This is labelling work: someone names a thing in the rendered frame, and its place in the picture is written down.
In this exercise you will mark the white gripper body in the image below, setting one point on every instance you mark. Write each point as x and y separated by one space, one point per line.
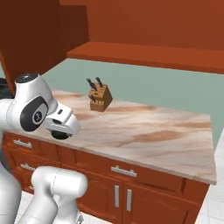
68 124

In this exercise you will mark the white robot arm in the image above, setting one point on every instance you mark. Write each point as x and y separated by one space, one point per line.
29 96

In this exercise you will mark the red-brown tall cabinet panel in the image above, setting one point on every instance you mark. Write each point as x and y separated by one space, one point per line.
35 38

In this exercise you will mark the wooden knife block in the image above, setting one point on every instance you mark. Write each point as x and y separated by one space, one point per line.
101 97

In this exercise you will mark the red-brown cupboard door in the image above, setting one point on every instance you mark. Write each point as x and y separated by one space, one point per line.
160 207
99 195

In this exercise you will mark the wide red-brown drawer front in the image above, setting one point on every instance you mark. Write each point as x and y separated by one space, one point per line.
157 178

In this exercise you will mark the red-brown wall cabinet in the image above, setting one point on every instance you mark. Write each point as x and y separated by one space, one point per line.
151 32

